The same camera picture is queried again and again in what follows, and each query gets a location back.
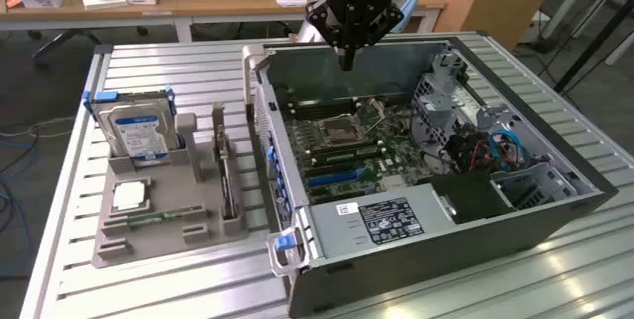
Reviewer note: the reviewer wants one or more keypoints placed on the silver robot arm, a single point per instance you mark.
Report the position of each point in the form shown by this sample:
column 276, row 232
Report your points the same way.
column 311, row 35

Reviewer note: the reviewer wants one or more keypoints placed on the black slanted pole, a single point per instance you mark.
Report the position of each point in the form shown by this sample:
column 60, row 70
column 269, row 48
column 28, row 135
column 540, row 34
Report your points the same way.
column 594, row 46

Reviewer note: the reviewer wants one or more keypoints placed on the long black expansion slot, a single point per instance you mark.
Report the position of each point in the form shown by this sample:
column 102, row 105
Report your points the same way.
column 328, row 191
column 341, row 167

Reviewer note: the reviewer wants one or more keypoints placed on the metal socket cover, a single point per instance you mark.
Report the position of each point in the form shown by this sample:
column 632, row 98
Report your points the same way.
column 368, row 115

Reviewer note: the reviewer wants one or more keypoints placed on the green RAM stick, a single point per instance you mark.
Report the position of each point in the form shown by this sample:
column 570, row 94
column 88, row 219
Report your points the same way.
column 153, row 218

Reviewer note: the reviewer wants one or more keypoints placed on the black RAM slot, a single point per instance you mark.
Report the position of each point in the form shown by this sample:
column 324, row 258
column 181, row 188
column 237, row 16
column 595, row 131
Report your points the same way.
column 321, row 111
column 341, row 147
column 345, row 156
column 321, row 101

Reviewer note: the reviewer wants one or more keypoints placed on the green motherboard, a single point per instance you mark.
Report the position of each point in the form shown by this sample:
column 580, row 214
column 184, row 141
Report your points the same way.
column 371, row 185

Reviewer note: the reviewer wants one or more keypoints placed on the blue expansion slot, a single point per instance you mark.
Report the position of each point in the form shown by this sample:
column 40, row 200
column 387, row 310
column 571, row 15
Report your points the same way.
column 331, row 179

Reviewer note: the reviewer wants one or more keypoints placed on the black graphics card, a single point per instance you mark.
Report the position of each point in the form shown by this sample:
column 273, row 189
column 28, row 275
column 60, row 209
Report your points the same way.
column 224, row 170

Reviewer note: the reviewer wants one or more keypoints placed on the low metal disk bay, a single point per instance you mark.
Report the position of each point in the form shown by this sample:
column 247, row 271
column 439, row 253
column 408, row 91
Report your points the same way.
column 535, row 189

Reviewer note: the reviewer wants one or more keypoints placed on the CPU socket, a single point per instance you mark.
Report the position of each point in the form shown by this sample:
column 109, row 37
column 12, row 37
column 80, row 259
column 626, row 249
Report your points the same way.
column 336, row 128

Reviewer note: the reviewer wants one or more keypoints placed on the silver CPU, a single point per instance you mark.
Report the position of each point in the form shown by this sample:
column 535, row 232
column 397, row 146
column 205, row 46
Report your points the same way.
column 130, row 194

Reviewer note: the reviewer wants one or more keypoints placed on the black office chair base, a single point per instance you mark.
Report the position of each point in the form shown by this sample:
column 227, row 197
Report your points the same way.
column 64, row 42

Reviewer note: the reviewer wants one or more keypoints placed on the open black PC case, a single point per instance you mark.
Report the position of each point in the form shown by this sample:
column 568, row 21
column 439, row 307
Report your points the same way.
column 445, row 259

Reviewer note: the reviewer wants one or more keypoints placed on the black power adapter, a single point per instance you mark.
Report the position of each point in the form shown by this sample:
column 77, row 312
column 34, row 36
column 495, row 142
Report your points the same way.
column 544, row 45

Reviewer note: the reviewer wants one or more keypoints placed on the hard disk with blue carrier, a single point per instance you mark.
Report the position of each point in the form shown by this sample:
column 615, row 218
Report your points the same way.
column 139, row 133

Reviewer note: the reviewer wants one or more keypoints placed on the wooden cabinet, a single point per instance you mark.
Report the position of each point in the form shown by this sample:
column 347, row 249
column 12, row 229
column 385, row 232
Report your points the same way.
column 495, row 0

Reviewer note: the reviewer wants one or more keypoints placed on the grey printed parts rack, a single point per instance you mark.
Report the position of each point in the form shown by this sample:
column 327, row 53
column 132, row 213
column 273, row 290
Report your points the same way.
column 173, row 237

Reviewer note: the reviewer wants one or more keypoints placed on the silver chipset heatsink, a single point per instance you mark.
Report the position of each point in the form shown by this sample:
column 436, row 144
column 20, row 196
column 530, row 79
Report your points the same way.
column 396, row 181

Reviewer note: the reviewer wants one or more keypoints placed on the tall metal drive cage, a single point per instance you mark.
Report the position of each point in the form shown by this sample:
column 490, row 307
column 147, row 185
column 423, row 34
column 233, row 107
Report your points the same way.
column 435, row 111

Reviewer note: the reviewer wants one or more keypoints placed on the grey power supply unit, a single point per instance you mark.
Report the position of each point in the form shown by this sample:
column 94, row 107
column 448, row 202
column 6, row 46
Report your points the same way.
column 385, row 219

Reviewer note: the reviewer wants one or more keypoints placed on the blue case latch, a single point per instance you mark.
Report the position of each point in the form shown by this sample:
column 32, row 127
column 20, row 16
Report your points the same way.
column 283, row 243

